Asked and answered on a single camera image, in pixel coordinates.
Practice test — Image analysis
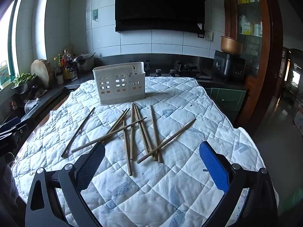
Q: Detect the bowl of green vegetables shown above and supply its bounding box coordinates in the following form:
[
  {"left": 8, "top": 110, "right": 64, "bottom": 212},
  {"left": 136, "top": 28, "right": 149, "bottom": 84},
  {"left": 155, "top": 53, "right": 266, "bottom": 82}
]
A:
[{"left": 12, "top": 73, "right": 37, "bottom": 94}]

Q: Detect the pile of wooden chopsticks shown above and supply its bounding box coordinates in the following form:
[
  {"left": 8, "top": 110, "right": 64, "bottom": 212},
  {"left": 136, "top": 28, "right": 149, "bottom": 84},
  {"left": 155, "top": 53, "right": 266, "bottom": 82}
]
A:
[{"left": 61, "top": 103, "right": 197, "bottom": 176}]

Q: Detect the steel pressure cooker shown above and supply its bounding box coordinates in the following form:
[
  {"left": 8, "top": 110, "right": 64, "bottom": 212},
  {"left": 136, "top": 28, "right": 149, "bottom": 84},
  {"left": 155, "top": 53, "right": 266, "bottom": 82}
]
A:
[{"left": 76, "top": 53, "right": 95, "bottom": 74}]

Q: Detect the large dark oil bottle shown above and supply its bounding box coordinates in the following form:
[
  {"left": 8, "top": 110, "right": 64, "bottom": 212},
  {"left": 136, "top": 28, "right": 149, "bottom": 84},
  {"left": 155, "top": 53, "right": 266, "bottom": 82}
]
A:
[{"left": 62, "top": 50, "right": 74, "bottom": 80}]

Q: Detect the black range hood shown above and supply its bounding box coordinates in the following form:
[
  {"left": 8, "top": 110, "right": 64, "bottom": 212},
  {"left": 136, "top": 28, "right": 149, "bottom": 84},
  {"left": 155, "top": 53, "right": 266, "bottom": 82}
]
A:
[{"left": 106, "top": 0, "right": 216, "bottom": 34}]

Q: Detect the window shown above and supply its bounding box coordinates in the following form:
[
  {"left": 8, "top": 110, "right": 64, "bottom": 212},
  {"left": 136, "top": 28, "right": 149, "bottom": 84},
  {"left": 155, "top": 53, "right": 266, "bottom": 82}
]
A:
[{"left": 0, "top": 0, "right": 26, "bottom": 91}]

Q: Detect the round wooden cutting board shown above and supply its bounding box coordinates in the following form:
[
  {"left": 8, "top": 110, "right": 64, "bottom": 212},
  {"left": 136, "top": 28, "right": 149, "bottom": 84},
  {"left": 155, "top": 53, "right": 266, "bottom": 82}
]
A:
[{"left": 30, "top": 59, "right": 53, "bottom": 89}]

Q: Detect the white rag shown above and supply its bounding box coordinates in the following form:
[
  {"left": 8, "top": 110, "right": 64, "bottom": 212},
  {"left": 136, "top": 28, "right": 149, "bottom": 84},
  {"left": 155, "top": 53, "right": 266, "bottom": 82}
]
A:
[{"left": 24, "top": 99, "right": 41, "bottom": 113}]

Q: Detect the person's left hand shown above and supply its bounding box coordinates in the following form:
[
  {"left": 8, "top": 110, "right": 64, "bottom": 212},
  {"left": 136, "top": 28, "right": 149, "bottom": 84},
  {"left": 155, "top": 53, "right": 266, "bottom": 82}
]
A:
[{"left": 0, "top": 152, "right": 20, "bottom": 206}]

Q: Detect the black rice cooker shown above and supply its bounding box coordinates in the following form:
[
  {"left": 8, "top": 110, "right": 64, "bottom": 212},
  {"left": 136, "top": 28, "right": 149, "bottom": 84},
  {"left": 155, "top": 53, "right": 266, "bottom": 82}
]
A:
[{"left": 213, "top": 50, "right": 246, "bottom": 81}]

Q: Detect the copper inner pot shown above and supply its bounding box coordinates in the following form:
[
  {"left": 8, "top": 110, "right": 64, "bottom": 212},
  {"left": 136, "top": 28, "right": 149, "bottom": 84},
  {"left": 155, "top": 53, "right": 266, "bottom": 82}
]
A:
[{"left": 220, "top": 36, "right": 244, "bottom": 56}]

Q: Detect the white carton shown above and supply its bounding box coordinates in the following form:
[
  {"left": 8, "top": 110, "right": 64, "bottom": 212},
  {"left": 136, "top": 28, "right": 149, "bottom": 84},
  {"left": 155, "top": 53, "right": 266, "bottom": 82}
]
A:
[{"left": 0, "top": 60, "right": 11, "bottom": 86}]

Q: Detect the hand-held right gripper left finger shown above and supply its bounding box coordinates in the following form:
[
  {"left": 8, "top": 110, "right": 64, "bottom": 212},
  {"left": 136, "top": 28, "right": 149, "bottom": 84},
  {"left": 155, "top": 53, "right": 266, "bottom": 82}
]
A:
[{"left": 25, "top": 142, "right": 106, "bottom": 227}]

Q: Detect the black gas stove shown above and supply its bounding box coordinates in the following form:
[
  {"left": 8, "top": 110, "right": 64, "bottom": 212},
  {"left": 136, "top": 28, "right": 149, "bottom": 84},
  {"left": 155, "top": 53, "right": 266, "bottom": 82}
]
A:
[{"left": 144, "top": 61, "right": 212, "bottom": 79}]

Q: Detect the white quilted blanket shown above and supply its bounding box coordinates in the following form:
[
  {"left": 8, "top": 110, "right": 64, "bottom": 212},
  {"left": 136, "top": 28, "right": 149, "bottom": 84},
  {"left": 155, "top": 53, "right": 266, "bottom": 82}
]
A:
[{"left": 11, "top": 76, "right": 276, "bottom": 227}]

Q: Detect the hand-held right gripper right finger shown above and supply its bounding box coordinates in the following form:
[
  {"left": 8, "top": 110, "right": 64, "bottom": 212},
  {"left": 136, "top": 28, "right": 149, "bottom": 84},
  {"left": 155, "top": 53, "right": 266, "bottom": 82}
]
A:
[{"left": 199, "top": 141, "right": 278, "bottom": 227}]

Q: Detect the brown cloth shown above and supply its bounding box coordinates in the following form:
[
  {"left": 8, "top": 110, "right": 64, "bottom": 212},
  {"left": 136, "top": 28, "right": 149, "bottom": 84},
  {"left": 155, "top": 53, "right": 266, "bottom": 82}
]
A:
[{"left": 28, "top": 86, "right": 49, "bottom": 99}]

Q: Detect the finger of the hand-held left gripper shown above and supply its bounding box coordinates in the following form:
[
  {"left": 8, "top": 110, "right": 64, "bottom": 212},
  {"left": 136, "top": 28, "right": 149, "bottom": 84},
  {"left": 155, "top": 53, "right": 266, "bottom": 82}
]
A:
[{"left": 0, "top": 117, "right": 28, "bottom": 137}]

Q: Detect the white plastic utensil holder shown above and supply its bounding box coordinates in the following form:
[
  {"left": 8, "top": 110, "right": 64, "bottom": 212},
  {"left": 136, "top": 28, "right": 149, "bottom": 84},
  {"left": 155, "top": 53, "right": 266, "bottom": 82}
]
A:
[{"left": 92, "top": 61, "right": 145, "bottom": 105}]

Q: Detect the green base cabinet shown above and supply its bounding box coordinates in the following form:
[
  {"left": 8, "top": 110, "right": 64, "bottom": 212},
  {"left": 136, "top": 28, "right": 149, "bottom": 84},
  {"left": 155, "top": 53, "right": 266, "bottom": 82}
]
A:
[{"left": 205, "top": 87, "right": 248, "bottom": 123}]

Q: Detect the wooden glass-door cabinet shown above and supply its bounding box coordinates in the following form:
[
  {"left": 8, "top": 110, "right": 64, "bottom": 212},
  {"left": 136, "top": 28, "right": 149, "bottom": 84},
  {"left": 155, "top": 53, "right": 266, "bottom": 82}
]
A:
[{"left": 223, "top": 0, "right": 283, "bottom": 135}]

